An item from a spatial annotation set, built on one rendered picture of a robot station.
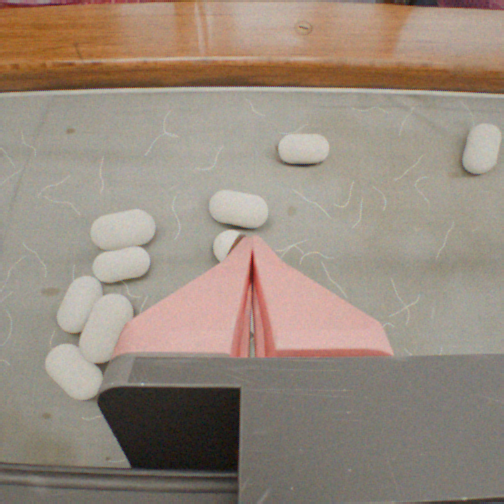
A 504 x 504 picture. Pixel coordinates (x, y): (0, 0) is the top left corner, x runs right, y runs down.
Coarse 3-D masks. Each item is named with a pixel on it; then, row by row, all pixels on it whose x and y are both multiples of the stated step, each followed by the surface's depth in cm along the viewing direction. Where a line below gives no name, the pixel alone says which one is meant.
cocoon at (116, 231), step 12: (108, 216) 19; (120, 216) 19; (132, 216) 19; (144, 216) 19; (96, 228) 19; (108, 228) 18; (120, 228) 19; (132, 228) 19; (144, 228) 19; (96, 240) 19; (108, 240) 19; (120, 240) 19; (132, 240) 19; (144, 240) 19
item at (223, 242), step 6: (222, 234) 19; (228, 234) 19; (234, 234) 19; (216, 240) 19; (222, 240) 19; (228, 240) 18; (216, 246) 19; (222, 246) 18; (228, 246) 18; (216, 252) 19; (222, 252) 18; (222, 258) 19
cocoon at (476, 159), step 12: (480, 132) 20; (492, 132) 20; (468, 144) 21; (480, 144) 20; (492, 144) 20; (468, 156) 21; (480, 156) 20; (492, 156) 20; (468, 168) 21; (480, 168) 20
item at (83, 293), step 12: (84, 276) 19; (72, 288) 18; (84, 288) 18; (96, 288) 18; (72, 300) 18; (84, 300) 18; (96, 300) 18; (60, 312) 18; (72, 312) 18; (84, 312) 18; (60, 324) 18; (72, 324) 18; (84, 324) 18
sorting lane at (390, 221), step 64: (0, 128) 22; (64, 128) 22; (128, 128) 22; (192, 128) 22; (256, 128) 22; (320, 128) 22; (384, 128) 22; (448, 128) 22; (0, 192) 21; (64, 192) 21; (128, 192) 21; (192, 192) 21; (256, 192) 21; (320, 192) 21; (384, 192) 21; (448, 192) 21; (0, 256) 20; (64, 256) 20; (192, 256) 20; (320, 256) 20; (384, 256) 20; (448, 256) 20; (0, 320) 19; (384, 320) 19; (448, 320) 19; (0, 384) 18; (0, 448) 18; (64, 448) 18
